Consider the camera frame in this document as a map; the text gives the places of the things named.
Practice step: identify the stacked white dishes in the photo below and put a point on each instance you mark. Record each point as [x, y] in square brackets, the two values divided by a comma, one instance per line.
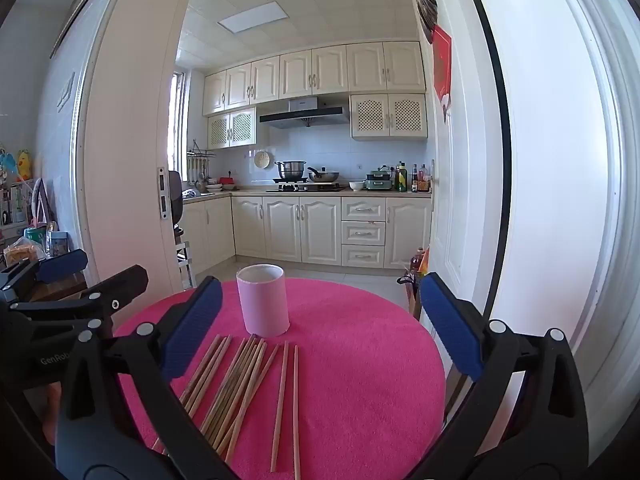
[213, 186]

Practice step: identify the metal lock strike plate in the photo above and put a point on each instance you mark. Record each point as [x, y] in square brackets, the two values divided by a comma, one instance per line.
[163, 192]

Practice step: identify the black range hood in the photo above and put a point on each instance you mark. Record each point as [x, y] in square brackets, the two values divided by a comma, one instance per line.
[305, 112]

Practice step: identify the hanging kitchen utensil rack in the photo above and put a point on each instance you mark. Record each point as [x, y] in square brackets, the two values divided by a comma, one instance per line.
[200, 160]

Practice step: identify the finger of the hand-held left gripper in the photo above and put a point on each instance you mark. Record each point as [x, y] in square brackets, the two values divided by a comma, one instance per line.
[120, 287]
[62, 264]

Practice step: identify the pile of wooden chopsticks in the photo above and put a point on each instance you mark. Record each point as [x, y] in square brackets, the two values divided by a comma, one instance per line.
[245, 385]

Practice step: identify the blue lidded jar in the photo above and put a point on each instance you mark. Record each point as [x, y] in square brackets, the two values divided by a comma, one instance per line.
[57, 243]

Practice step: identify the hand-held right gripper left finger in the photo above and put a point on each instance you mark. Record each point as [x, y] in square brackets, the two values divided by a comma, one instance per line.
[195, 330]

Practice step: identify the black gas stove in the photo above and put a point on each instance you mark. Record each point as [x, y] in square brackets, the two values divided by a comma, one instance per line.
[305, 187]

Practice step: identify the white door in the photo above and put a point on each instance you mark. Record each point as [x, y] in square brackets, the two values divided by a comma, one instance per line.
[470, 185]

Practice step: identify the red small pot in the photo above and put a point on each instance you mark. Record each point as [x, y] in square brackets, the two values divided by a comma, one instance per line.
[227, 182]

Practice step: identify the white ceiling light panel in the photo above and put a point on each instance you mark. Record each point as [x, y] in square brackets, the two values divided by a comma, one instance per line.
[254, 16]

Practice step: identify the steel cooking pot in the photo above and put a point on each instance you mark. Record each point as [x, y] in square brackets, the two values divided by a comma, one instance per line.
[290, 170]

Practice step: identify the person's left hand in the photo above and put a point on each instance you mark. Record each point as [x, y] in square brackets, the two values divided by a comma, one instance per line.
[52, 410]

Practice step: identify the black chair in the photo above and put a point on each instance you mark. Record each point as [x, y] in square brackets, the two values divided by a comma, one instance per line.
[175, 200]

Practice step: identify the pink round table mat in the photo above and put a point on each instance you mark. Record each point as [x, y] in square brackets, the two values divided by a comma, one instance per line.
[360, 385]

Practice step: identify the row of condiment bottles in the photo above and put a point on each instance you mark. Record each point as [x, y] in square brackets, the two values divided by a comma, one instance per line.
[412, 180]

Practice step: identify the cream lower kitchen cabinets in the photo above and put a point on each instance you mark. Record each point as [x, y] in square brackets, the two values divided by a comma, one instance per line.
[300, 230]

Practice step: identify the hanging feather fan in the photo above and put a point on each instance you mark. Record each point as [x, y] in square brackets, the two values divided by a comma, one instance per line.
[425, 5]

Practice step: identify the framed wall picture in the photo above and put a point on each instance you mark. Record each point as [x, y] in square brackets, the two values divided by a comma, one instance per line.
[80, 5]

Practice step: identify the green electric cooker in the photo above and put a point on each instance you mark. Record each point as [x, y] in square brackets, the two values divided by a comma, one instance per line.
[380, 180]

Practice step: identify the brown wooden cabinet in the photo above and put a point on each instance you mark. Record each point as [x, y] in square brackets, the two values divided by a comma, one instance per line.
[60, 291]

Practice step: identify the round wall plate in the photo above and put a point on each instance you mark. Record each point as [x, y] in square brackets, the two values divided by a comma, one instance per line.
[262, 159]

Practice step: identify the cream upper kitchen cabinets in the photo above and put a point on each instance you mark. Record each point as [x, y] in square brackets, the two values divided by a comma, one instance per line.
[330, 70]

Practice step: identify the pink cup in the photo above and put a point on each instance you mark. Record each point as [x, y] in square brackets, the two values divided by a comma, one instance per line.
[262, 305]

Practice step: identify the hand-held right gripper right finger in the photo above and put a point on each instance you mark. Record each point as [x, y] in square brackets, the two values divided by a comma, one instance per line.
[450, 325]

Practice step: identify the cream lattice door cabinet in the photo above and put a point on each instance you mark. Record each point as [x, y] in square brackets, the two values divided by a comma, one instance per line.
[231, 127]
[389, 116]

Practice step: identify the red paper door poster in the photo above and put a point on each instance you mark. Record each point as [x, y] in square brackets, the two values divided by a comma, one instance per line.
[442, 65]

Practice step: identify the white bowl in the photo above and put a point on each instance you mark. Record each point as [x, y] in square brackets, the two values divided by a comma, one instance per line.
[357, 186]

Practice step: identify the dark wok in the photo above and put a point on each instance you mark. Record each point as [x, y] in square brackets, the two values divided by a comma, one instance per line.
[323, 176]

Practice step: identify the kitchen window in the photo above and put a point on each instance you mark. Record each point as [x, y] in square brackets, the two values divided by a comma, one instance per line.
[177, 125]

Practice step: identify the cream kitchen cabinets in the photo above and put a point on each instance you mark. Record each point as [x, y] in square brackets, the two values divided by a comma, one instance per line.
[330, 70]
[300, 230]

